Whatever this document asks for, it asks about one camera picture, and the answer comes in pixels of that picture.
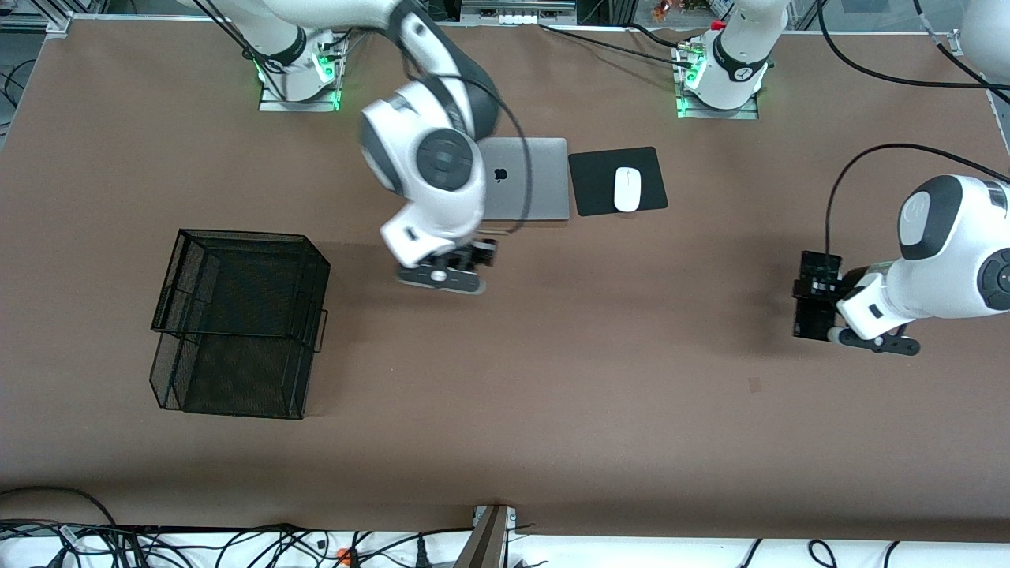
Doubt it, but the silver closed laptop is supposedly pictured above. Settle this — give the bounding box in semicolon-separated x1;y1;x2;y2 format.
473;137;570;222

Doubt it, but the black mouse pad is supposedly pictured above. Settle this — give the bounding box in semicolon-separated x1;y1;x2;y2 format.
568;146;669;217

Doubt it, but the white computer mouse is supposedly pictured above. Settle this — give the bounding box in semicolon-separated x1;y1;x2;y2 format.
614;166;642;213

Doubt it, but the silver power strip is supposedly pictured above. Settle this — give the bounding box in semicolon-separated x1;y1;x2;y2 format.
460;0;577;26

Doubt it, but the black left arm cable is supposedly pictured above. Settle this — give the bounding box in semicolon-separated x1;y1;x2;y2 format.
817;0;1010;255

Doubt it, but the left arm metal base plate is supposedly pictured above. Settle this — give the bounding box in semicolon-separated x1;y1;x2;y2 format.
676;87;760;121

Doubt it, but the black cable across table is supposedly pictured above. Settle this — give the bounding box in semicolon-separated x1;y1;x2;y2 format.
539;24;695;68

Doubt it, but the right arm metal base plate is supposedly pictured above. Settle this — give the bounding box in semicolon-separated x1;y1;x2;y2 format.
259;75;342;113

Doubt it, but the black wire mesh basket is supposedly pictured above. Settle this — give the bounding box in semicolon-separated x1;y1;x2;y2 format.
149;229;331;420

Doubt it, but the aluminium profile post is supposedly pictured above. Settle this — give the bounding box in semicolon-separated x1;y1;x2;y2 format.
454;505;518;568

